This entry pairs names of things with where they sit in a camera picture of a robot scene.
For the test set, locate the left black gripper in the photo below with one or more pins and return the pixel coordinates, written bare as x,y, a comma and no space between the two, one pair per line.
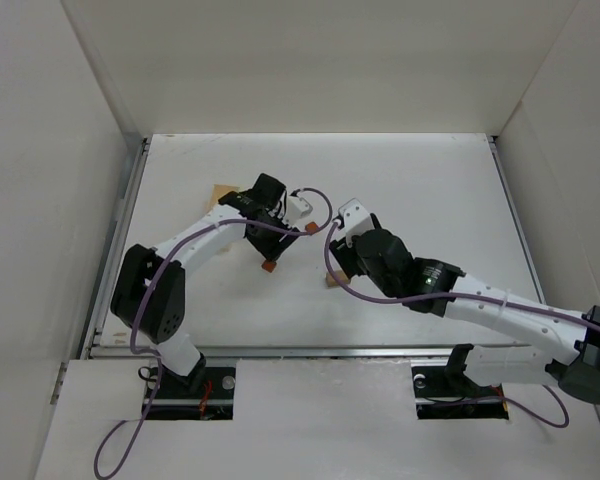
278,240

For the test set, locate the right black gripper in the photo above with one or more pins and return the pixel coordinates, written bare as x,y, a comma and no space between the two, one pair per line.
343,257

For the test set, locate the light wooden box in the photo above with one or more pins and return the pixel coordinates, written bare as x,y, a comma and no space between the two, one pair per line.
218,191

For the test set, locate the light tan wood block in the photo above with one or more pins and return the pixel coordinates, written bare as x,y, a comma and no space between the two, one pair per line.
336,279

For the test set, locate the dark brown wood block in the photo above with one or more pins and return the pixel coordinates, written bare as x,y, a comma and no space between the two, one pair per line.
269,266

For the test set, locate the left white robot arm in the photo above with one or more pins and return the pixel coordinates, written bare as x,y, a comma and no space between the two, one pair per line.
150,292

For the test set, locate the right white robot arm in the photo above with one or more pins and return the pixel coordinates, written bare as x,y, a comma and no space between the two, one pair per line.
554,347

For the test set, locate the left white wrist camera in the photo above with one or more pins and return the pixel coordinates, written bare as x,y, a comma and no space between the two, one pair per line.
296,208

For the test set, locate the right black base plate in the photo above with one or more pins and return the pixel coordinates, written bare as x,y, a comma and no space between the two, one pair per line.
441,396

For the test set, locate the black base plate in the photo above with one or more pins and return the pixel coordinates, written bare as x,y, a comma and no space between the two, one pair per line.
212,399
441,396

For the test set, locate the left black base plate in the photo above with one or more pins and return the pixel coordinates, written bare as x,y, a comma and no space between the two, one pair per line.
212,399

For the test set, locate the metal front rail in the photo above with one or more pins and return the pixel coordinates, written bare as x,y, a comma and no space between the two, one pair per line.
286,352

